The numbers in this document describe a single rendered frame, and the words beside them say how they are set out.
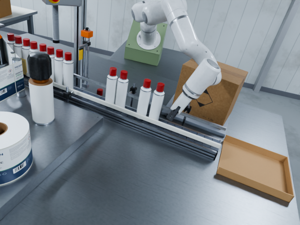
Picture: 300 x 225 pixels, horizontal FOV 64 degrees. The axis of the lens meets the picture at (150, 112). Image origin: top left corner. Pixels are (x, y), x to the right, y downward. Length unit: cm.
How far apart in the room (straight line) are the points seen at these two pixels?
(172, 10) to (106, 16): 319
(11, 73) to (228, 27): 337
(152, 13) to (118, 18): 294
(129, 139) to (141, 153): 11
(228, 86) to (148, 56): 90
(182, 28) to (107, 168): 64
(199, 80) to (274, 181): 55
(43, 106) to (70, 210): 43
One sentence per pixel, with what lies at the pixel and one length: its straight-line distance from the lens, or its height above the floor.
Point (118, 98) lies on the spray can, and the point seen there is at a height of 95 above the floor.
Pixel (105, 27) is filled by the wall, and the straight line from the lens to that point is 430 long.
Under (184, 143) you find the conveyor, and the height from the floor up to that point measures 86.
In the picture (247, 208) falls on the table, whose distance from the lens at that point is 104.
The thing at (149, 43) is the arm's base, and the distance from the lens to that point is 195.
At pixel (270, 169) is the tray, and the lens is 127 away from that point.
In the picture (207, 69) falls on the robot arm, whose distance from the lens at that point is 98.
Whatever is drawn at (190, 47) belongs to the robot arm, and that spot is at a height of 127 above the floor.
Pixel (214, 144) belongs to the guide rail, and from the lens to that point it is 112.
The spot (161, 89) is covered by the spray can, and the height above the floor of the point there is 107.
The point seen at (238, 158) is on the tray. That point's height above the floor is 83.
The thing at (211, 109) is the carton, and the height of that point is 94.
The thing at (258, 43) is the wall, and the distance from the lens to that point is 421.
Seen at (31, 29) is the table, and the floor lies 57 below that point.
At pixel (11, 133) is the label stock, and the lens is 86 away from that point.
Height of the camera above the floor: 155
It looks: 32 degrees down
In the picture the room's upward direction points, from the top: 12 degrees clockwise
